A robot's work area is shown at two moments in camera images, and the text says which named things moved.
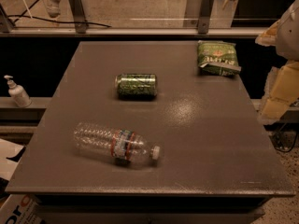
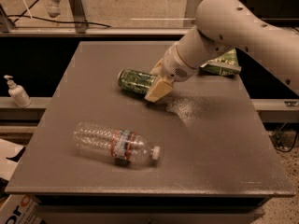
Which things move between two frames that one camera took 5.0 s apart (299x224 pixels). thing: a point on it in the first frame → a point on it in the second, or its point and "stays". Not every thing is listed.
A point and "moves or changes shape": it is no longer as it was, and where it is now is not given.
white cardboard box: [21, 209] stays
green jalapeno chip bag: [218, 58] stays
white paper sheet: [8, 149] stays
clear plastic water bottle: [120, 146] stays
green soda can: [136, 85] moves or changes shape
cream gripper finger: [281, 91] → [158, 91]
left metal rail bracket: [78, 10] stays
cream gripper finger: [269, 36] → [157, 68]
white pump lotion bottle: [18, 92] stays
